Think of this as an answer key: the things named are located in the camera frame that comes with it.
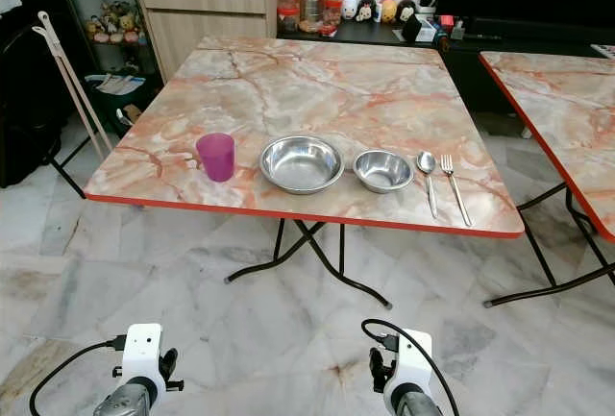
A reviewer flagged beige folded stand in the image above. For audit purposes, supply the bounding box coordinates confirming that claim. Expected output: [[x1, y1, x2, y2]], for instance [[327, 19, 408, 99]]
[[36, 11, 114, 158]]

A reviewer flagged short jar with red lid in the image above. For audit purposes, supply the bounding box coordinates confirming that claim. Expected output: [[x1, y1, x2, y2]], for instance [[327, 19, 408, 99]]
[[279, 5, 300, 33]]

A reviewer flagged glass display shelf with toys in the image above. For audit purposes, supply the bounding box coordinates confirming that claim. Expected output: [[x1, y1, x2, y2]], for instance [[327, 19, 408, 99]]
[[53, 0, 147, 76]]

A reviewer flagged dark bin with clutter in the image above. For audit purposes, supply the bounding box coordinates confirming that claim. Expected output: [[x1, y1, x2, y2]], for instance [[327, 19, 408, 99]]
[[84, 70, 157, 138]]

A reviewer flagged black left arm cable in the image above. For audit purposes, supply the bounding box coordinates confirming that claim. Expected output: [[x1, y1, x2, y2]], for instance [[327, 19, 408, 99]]
[[29, 336, 128, 416]]

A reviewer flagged black chair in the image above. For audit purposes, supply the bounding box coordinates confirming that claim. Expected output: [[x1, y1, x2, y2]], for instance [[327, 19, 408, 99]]
[[0, 22, 87, 198]]

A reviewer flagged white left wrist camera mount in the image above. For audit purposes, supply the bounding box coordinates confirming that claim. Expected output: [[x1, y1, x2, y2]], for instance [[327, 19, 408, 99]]
[[120, 324, 166, 393]]

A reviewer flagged large steel bowl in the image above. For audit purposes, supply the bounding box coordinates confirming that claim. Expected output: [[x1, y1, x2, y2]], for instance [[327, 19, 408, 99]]
[[258, 135, 345, 195]]

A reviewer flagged light wooden cabinet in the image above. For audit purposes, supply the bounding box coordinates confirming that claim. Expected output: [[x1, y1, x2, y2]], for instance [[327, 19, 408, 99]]
[[130, 0, 280, 81]]

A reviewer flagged purple plastic cup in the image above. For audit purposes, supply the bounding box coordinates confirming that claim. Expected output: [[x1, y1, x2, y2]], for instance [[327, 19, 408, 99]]
[[196, 133, 236, 184]]

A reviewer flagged steel spoon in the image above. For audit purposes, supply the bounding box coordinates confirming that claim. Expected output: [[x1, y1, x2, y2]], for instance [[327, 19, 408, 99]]
[[416, 151, 440, 220]]

